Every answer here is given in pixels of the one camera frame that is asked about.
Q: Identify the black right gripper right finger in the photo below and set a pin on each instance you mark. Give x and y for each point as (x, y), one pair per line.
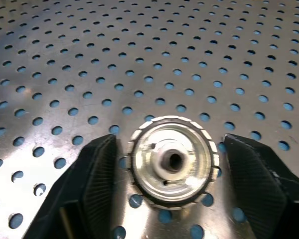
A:
(264, 189)

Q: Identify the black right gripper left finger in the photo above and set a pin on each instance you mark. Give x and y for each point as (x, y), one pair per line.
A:
(94, 179)

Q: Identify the silver metal toothed pulley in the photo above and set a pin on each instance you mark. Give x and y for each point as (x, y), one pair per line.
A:
(149, 161)

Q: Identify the perforated metal tray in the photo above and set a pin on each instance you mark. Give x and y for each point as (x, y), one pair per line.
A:
(174, 98)

